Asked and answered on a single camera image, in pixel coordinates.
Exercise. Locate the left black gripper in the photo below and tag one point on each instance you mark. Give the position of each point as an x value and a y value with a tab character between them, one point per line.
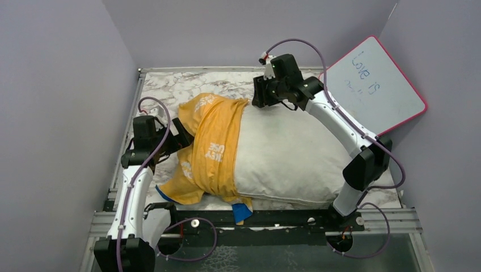
183	139

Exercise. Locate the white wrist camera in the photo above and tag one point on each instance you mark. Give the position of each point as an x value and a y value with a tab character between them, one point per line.
158	113
265	60

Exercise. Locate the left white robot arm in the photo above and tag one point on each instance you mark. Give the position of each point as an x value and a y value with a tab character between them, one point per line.
131	202

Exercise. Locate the pink framed whiteboard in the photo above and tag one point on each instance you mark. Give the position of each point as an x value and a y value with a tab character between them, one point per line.
372	88

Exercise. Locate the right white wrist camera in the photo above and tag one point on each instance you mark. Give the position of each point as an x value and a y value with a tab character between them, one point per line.
265	60

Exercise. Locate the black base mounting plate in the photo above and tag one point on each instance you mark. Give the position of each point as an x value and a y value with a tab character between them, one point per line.
200	228

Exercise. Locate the white pillow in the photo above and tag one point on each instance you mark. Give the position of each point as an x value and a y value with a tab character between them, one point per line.
288	156

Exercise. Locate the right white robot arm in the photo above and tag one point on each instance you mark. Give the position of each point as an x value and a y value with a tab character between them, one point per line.
369	153

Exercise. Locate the yellow Mickey Mouse pillowcase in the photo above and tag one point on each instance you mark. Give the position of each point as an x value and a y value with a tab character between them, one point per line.
207	165

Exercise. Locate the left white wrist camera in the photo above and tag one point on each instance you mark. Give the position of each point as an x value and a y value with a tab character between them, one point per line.
158	113

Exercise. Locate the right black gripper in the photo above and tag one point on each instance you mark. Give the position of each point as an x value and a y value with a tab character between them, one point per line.
260	98

